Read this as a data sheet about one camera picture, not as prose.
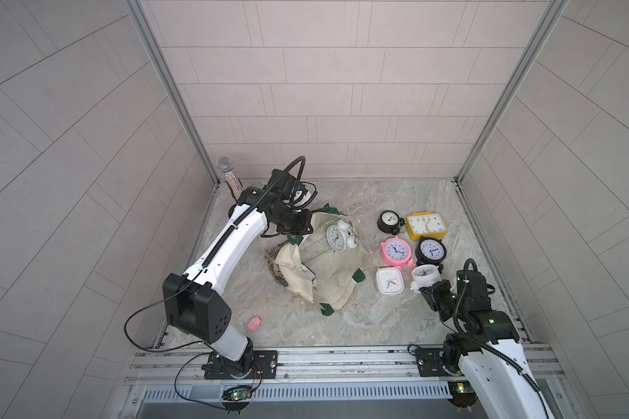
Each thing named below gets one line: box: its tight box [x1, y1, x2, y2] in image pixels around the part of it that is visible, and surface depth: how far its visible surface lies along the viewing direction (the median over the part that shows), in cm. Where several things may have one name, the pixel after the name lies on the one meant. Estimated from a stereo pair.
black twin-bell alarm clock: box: [376, 209, 407, 236], surface depth 101 cm
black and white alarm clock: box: [414, 235, 448, 275], surface depth 93 cm
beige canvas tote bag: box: [264, 203, 372, 316], surface depth 86 cm
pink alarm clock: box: [380, 235, 416, 274], surface depth 93 cm
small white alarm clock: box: [409, 263, 443, 294], surface depth 82 cm
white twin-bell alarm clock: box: [325, 219, 360, 253], surface depth 88 cm
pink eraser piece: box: [247, 315, 263, 332], surface depth 78 cm
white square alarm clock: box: [375, 267, 405, 296], surface depth 86 cm
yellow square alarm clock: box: [406, 211, 449, 241], surface depth 101 cm
